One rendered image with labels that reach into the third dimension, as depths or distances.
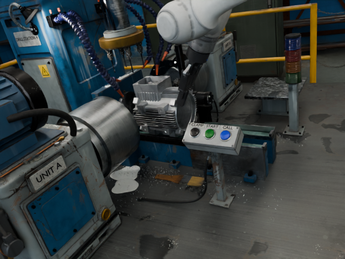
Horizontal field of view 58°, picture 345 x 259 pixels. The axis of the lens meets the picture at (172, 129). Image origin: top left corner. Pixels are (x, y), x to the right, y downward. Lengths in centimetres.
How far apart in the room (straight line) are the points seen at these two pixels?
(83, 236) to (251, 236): 49
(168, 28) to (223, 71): 92
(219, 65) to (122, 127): 78
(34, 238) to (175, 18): 64
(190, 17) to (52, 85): 77
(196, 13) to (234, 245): 63
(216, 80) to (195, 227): 86
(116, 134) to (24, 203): 36
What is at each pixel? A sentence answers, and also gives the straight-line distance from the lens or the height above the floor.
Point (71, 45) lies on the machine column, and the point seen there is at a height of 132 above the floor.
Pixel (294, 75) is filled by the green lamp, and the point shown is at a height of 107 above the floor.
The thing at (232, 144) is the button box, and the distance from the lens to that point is 89.
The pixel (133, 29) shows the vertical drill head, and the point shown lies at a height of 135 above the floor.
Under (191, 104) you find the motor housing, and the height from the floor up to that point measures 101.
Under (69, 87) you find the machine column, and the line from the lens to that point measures 134.
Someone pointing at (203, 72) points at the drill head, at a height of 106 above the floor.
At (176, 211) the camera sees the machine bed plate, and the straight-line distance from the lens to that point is 108.
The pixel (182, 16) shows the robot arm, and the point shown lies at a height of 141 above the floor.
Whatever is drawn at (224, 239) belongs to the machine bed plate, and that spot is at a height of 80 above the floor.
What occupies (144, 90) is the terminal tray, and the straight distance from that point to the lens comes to 125.
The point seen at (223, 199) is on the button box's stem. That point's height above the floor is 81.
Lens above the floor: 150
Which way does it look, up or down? 26 degrees down
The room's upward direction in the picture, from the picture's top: 12 degrees counter-clockwise
